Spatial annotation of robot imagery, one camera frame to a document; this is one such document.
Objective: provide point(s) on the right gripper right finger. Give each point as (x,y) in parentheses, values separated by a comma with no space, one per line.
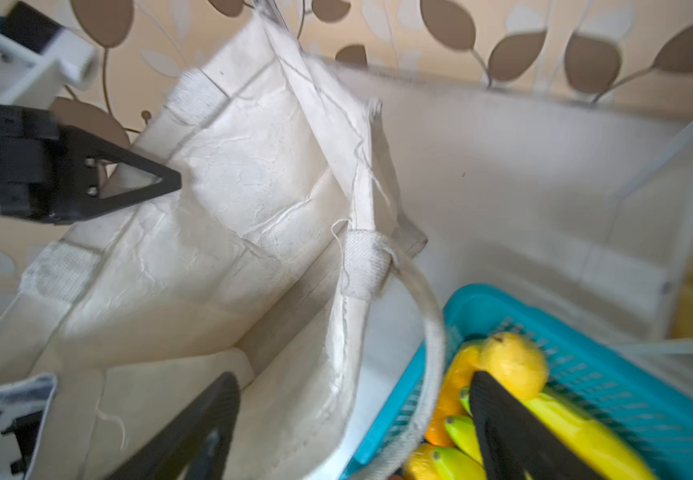
(513,443)

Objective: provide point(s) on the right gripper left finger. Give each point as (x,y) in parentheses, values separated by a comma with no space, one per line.
(196,443)

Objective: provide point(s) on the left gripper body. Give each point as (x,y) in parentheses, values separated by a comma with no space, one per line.
(29,139)

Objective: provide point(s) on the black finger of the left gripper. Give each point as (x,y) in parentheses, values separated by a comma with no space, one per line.
(95,177)

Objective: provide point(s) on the cream canvas tote bag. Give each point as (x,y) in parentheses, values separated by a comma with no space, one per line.
(265,263)

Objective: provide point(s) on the banana bunch upper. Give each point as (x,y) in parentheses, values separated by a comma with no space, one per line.
(452,429)

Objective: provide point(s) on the yellow pear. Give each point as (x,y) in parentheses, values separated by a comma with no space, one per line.
(516,363)

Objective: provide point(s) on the teal plastic basket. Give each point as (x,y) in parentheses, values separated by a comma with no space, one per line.
(653,417)

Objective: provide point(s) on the white wooden two-tier shelf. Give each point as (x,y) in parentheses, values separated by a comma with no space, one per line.
(657,341)

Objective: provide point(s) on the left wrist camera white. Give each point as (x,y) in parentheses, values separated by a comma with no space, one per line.
(40,57)

